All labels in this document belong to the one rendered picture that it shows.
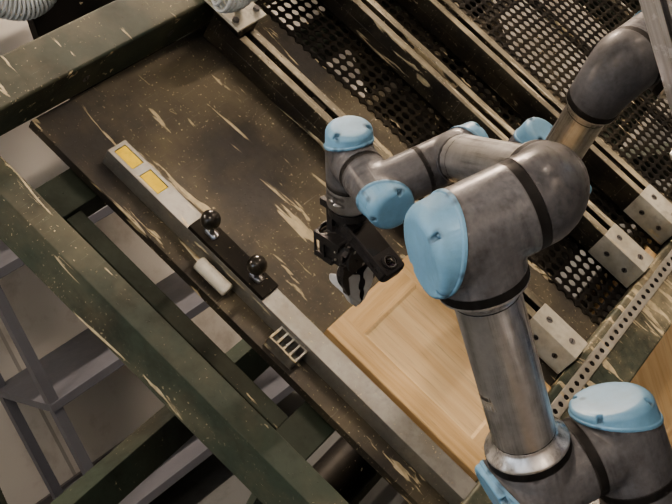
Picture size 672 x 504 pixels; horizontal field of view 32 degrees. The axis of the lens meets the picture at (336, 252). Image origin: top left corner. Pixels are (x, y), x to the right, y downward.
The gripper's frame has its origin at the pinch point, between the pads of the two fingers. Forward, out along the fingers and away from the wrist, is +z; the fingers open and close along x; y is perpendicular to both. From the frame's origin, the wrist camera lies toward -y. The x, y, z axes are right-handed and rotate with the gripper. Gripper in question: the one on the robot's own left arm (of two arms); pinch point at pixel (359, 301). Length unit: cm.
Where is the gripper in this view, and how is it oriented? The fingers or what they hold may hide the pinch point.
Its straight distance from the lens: 200.9
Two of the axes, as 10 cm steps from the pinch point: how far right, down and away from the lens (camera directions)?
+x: -7.0, 4.8, -5.3
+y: -7.1, -4.5, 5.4
